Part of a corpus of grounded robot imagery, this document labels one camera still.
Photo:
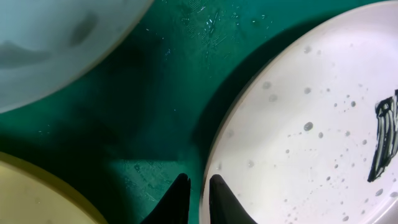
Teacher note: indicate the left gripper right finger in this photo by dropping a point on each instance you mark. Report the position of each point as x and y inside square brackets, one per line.
[224, 206]

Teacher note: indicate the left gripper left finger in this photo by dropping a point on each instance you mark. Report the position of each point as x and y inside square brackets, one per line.
[173, 208]

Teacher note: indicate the white plate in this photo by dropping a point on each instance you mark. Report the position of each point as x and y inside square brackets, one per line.
[313, 138]

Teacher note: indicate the yellow plate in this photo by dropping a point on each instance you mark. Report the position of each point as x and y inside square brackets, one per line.
[30, 194]

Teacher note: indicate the teal plastic tray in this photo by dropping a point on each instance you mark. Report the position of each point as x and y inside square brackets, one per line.
[122, 133]

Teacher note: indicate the light blue plate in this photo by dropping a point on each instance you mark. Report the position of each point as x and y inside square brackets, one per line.
[47, 44]

